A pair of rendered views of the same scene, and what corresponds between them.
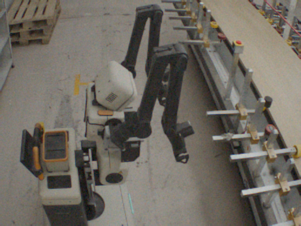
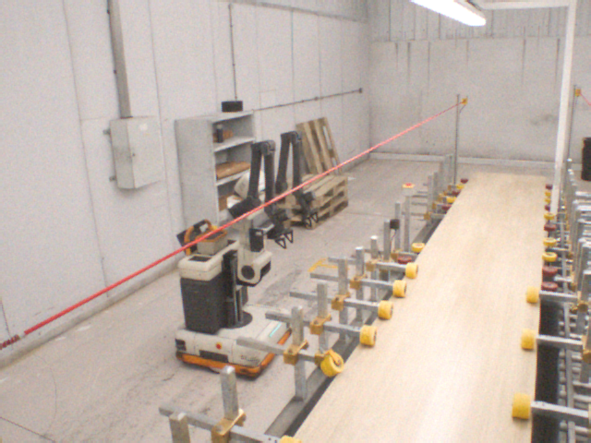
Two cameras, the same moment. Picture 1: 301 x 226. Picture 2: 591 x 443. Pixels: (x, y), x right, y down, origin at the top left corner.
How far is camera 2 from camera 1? 2.31 m
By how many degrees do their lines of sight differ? 39
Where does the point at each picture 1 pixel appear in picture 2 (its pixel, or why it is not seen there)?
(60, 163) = (207, 245)
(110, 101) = (241, 189)
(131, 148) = (257, 236)
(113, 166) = (247, 257)
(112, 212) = (251, 329)
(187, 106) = not seen: hidden behind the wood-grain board
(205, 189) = not seen: hidden behind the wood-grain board
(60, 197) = (192, 267)
